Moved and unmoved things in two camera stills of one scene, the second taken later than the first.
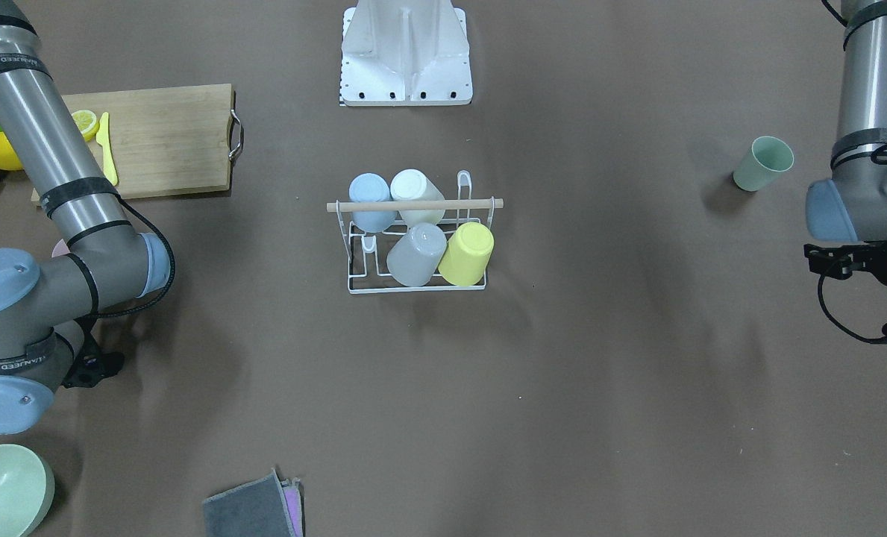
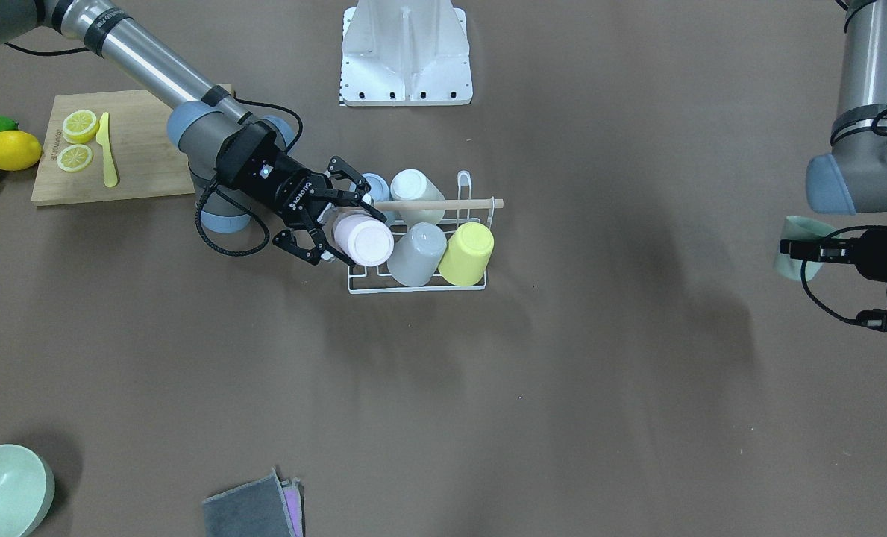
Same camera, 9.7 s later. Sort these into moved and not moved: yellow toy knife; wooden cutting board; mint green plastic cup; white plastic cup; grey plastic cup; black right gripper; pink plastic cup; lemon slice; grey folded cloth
Moved: black right gripper; pink plastic cup; mint green plastic cup
Not moved: yellow toy knife; wooden cutting board; lemon slice; grey plastic cup; grey folded cloth; white plastic cup
